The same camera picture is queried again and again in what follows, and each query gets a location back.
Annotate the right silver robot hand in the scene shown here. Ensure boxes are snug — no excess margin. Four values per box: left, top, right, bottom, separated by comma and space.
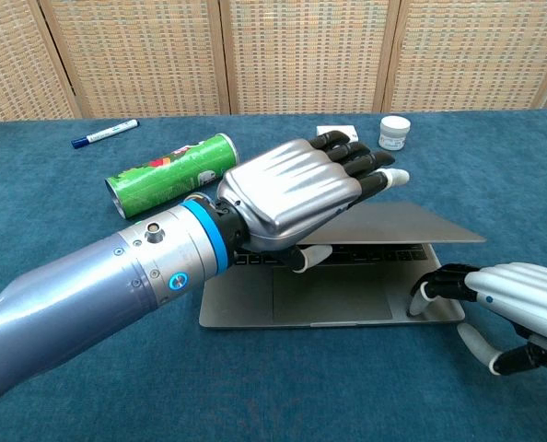
406, 262, 547, 377

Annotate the silver laptop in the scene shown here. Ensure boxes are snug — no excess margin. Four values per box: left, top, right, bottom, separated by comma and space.
198, 199, 487, 329

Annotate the white round jar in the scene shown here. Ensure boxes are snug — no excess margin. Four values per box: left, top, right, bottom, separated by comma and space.
378, 116, 413, 151

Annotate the woven folding screen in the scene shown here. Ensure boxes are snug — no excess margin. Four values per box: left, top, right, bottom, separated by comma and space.
0, 0, 547, 124

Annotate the blue table mat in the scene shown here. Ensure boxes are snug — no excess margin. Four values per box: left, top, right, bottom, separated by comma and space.
0, 107, 547, 442

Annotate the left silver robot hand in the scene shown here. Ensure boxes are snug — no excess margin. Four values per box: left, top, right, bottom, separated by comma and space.
216, 130, 411, 274

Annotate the white small box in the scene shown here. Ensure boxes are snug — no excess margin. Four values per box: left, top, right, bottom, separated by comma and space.
315, 123, 360, 144

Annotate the green chip can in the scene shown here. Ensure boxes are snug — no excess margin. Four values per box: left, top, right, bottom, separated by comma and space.
104, 133, 240, 221

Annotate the blue capped whiteboard marker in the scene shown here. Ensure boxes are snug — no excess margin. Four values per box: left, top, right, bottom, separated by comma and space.
70, 119, 141, 150

